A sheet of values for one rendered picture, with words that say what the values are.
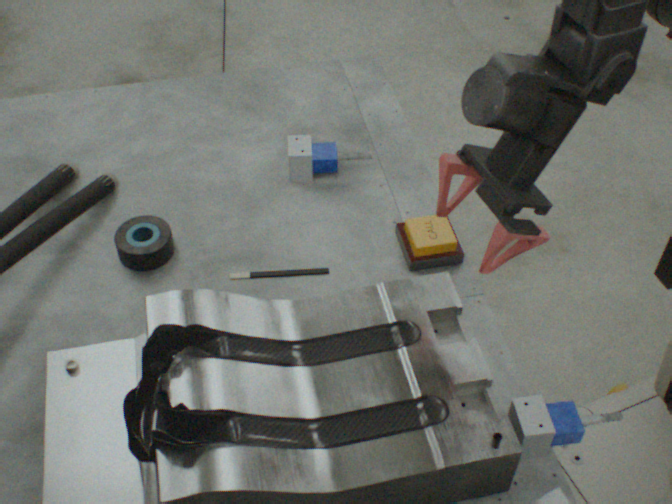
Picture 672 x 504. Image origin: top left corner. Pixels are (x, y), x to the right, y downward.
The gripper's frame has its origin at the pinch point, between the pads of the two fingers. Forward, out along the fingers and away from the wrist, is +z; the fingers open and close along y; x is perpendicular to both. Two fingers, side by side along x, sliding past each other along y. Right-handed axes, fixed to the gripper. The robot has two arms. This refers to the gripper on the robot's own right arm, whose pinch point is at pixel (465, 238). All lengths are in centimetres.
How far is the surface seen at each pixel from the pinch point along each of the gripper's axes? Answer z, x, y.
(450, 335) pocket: 12.8, 4.3, 3.0
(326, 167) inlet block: 16.0, 6.3, -35.7
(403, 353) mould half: 13.9, -3.5, 4.7
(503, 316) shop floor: 64, 94, -51
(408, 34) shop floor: 46, 129, -180
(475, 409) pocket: 14.0, 2.0, 13.4
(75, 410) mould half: 33.0, -34.9, -5.0
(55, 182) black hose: 33, -29, -48
